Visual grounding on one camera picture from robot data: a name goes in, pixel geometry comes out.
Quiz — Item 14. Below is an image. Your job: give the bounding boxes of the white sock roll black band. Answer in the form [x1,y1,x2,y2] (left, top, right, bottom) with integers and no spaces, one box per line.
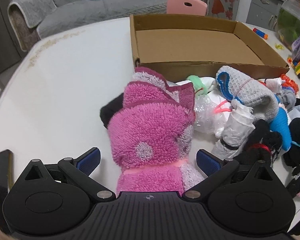
[211,99,255,160]

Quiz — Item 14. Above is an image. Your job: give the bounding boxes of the black grey striped sock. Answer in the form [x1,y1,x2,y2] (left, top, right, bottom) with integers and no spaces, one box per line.
[234,119,283,167]

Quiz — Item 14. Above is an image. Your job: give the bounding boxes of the pink fluffy sock bundle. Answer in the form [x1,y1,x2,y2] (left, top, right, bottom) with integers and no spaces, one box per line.
[108,67,204,194]

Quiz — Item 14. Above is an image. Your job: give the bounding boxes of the black sock blue band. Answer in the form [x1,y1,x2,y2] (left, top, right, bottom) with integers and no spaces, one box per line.
[283,118,300,167]

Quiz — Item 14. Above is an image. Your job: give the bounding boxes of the grey waffle blue-trim sock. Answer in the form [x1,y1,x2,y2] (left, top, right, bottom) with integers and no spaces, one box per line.
[216,66,279,122]

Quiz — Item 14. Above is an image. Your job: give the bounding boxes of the light blue sock bundle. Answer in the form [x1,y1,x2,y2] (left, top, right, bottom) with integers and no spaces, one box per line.
[288,105,300,120]

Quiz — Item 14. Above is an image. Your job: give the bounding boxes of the orange plastic bag bundle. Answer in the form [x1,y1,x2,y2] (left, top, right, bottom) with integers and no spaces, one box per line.
[280,74,299,94]

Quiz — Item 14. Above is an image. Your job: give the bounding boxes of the crumpled white plastic bag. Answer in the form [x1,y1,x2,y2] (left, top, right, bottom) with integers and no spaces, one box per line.
[194,90,233,138]

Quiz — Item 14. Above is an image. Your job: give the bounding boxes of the green white sock bundle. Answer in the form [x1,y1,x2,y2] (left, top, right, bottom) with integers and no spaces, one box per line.
[186,75,217,98]

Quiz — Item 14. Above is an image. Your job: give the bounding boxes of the grey sock purple flower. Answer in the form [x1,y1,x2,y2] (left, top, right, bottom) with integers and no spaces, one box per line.
[277,88,296,111]

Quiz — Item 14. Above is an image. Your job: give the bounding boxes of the brown cardboard tray box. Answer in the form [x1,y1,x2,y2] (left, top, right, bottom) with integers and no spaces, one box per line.
[129,14,289,82]

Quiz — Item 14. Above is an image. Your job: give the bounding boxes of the yellow plastic scrap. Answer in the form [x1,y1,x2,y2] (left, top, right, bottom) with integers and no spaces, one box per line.
[275,43,284,50]

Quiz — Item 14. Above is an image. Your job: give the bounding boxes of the red blue toy block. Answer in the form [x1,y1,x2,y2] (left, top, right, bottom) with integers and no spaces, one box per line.
[253,28,268,40]

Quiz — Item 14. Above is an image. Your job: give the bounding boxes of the grey sofa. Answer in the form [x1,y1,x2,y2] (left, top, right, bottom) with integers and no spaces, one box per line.
[7,0,211,40]

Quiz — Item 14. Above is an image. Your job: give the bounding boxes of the pink plastic chair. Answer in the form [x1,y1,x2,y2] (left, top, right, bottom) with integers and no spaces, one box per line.
[166,0,207,16]

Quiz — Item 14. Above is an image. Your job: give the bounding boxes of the grey cabinet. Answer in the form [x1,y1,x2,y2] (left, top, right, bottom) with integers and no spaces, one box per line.
[246,0,285,31]

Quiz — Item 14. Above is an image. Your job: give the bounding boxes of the glass fish tank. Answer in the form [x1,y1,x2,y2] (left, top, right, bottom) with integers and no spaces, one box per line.
[276,0,300,50]

